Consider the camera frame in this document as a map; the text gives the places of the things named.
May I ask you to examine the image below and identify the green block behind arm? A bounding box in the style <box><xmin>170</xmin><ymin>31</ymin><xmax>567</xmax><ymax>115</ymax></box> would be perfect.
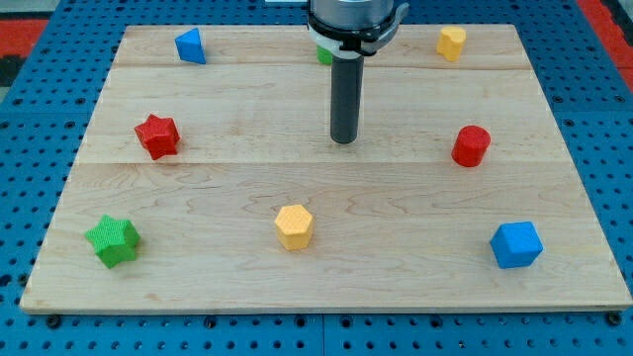
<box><xmin>316</xmin><ymin>45</ymin><xmax>332</xmax><ymax>65</ymax></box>

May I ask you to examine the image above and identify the yellow hexagon block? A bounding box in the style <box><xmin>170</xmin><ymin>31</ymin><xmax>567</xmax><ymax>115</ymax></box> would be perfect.
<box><xmin>275</xmin><ymin>205</ymin><xmax>315</xmax><ymax>250</ymax></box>

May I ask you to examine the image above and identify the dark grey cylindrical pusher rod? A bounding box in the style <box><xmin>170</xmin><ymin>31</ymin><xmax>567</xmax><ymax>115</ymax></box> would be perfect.
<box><xmin>330</xmin><ymin>56</ymin><xmax>364</xmax><ymax>144</ymax></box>

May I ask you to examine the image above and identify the wooden board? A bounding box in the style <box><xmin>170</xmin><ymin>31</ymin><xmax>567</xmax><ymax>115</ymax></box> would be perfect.
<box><xmin>21</xmin><ymin>25</ymin><xmax>632</xmax><ymax>314</ymax></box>

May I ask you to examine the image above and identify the red cylinder block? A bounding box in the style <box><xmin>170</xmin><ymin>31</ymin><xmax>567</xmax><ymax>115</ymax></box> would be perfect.
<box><xmin>451</xmin><ymin>126</ymin><xmax>492</xmax><ymax>167</ymax></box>

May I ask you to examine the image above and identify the red star block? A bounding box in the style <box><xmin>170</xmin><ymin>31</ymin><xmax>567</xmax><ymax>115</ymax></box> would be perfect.
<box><xmin>135</xmin><ymin>114</ymin><xmax>180</xmax><ymax>160</ymax></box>

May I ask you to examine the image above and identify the blue triangular block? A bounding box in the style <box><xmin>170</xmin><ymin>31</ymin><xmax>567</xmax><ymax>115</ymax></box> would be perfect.
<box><xmin>174</xmin><ymin>28</ymin><xmax>206</xmax><ymax>64</ymax></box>

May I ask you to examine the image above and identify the yellow heart block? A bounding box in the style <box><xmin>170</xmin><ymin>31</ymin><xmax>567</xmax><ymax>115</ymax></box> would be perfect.
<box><xmin>436</xmin><ymin>26</ymin><xmax>467</xmax><ymax>61</ymax></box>

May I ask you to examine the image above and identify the blue cube block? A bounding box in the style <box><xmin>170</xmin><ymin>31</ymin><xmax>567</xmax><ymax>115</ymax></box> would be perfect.
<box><xmin>490</xmin><ymin>222</ymin><xmax>544</xmax><ymax>269</ymax></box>

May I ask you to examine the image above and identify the green star block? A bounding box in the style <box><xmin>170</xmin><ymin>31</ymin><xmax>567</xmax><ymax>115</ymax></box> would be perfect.
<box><xmin>85</xmin><ymin>215</ymin><xmax>140</xmax><ymax>269</ymax></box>

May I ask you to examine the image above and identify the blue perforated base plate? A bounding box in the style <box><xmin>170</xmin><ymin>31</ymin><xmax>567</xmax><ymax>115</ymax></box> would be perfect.
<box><xmin>1</xmin><ymin>0</ymin><xmax>632</xmax><ymax>355</ymax></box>

